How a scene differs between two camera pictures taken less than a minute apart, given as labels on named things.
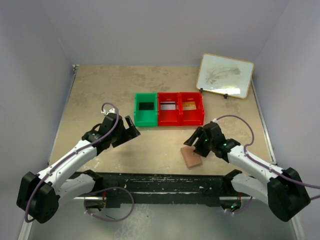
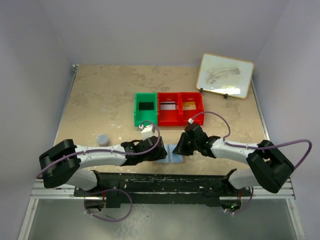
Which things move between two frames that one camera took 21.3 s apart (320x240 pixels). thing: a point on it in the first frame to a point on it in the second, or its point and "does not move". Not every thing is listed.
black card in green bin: (146, 106) does not move
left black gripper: (124, 133) to (158, 147)
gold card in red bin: (188, 106) does not move
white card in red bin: (167, 105) does not move
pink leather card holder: (191, 160) to (171, 158)
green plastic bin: (145, 118) does not move
